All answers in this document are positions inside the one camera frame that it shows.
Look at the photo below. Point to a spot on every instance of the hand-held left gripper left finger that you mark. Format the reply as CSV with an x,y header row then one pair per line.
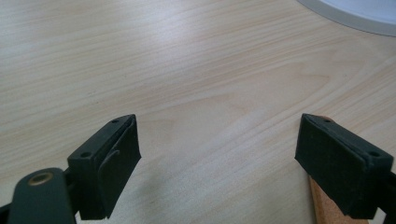
x,y
106,168

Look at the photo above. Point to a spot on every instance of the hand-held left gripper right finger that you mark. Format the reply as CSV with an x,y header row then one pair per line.
x,y
336,165

